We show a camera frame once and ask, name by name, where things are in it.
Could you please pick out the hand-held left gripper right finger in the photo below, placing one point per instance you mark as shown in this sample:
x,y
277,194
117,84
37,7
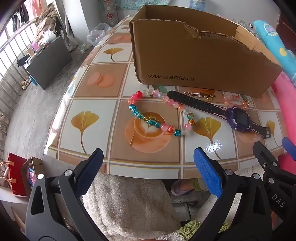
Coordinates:
x,y
208,173

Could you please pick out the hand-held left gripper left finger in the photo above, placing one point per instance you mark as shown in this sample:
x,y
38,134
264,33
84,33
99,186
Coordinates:
x,y
89,171

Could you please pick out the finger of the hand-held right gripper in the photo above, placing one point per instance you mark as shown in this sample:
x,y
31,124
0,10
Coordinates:
x,y
289,147
263,155

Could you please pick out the purple smartwatch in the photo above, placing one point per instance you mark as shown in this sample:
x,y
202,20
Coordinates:
x,y
238,115

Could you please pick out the brown cardboard box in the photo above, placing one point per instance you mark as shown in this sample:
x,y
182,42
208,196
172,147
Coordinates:
x,y
185,60

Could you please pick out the purple slipper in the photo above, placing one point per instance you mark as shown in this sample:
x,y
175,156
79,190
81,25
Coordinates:
x,y
178,188

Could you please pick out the pink floral blanket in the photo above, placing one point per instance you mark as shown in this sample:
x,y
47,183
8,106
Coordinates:
x,y
286,97

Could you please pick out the white fluffy blanket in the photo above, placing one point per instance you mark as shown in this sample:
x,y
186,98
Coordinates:
x,y
127,204

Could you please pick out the green shaggy cloth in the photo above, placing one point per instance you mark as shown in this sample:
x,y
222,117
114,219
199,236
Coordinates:
x,y
192,227

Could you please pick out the brown paper bag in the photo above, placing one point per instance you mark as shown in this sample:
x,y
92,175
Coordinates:
x,y
25,171

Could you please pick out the red gift bag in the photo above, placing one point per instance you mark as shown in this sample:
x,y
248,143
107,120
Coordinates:
x,y
18,176

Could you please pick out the beige sandals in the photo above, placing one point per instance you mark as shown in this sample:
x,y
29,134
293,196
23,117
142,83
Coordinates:
x,y
24,85

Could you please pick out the blue cartoon pillow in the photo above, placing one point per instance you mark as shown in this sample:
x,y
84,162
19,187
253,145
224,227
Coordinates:
x,y
275,39

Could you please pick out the dark grey cabinet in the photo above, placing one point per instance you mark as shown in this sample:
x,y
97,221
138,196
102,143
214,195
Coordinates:
x,y
50,64

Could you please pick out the white plastic bag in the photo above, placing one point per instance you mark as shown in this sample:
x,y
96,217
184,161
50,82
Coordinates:
x,y
98,32

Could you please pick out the grey curtain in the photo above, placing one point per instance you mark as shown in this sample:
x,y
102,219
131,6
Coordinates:
x,y
67,23

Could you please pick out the metal railing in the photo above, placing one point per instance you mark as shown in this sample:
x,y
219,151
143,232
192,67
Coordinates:
x,y
17,36

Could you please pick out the pile of household clutter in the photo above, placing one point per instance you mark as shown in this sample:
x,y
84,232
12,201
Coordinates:
x,y
47,23

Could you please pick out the red flower patterned cushion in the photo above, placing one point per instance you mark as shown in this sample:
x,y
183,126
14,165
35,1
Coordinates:
x,y
110,16

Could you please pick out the blue water jug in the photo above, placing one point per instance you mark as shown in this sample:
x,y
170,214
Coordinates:
x,y
197,4

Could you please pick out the hanging clothes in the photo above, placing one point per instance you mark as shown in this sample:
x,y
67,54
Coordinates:
x,y
32,5

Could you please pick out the teal floral wall cloth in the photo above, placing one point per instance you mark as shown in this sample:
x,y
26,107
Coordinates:
x,y
120,4

